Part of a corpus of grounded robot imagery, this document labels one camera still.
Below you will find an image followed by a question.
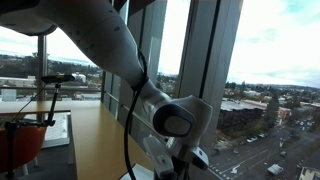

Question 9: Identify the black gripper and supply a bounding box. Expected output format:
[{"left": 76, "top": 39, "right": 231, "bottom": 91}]
[{"left": 171, "top": 159, "right": 190, "bottom": 180}]

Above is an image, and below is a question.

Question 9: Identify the metal window handrail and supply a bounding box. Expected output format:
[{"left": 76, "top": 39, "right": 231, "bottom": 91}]
[
  {"left": 101, "top": 89, "right": 168, "bottom": 139},
  {"left": 0, "top": 84, "right": 103, "bottom": 93}
]

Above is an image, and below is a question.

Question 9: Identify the grey window mullion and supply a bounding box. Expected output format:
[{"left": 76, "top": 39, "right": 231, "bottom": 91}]
[{"left": 175, "top": 0, "right": 244, "bottom": 153}]

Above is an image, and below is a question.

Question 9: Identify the white printed sheet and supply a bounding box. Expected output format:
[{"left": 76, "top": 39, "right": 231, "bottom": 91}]
[{"left": 42, "top": 112, "right": 72, "bottom": 150}]

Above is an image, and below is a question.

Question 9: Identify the orange chair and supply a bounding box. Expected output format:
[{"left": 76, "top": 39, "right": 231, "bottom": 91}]
[{"left": 0, "top": 124, "right": 48, "bottom": 177}]

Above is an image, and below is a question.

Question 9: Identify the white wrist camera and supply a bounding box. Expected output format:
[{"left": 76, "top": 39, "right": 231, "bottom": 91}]
[{"left": 142, "top": 134, "right": 210, "bottom": 179}]

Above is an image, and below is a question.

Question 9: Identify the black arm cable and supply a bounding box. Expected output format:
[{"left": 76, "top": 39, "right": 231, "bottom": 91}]
[{"left": 123, "top": 48, "right": 149, "bottom": 180}]

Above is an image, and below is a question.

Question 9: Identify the black camera stand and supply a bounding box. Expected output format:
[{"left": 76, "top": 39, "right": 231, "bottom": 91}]
[{"left": 3, "top": 82, "right": 62, "bottom": 180}]

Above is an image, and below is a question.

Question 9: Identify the stereo camera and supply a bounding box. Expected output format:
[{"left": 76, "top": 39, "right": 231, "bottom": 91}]
[{"left": 40, "top": 74, "right": 76, "bottom": 85}]

